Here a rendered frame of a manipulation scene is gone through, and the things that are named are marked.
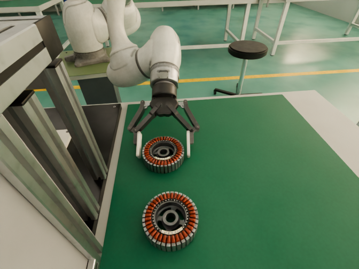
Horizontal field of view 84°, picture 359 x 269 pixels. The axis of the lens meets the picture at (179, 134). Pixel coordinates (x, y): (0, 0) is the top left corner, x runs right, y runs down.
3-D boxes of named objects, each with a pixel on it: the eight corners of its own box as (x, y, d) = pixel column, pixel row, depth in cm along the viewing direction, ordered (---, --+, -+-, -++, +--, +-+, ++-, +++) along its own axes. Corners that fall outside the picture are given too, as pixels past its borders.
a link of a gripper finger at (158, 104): (162, 103, 57) (158, 101, 57) (134, 132, 54) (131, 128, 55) (163, 109, 60) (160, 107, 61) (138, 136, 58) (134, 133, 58)
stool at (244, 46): (211, 88, 232) (216, 37, 195) (252, 86, 235) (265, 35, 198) (223, 117, 192) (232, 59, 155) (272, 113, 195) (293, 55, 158)
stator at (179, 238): (143, 202, 46) (141, 194, 43) (192, 196, 47) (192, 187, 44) (145, 256, 37) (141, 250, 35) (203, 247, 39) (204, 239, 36)
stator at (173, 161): (146, 144, 60) (144, 135, 57) (183, 143, 60) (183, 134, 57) (141, 174, 51) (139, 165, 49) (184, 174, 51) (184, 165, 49)
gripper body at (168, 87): (148, 80, 57) (147, 110, 54) (178, 80, 57) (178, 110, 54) (152, 93, 64) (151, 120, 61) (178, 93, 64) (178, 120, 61)
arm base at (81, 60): (65, 56, 113) (62, 46, 109) (106, 50, 119) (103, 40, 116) (67, 69, 100) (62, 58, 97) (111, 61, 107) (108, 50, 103)
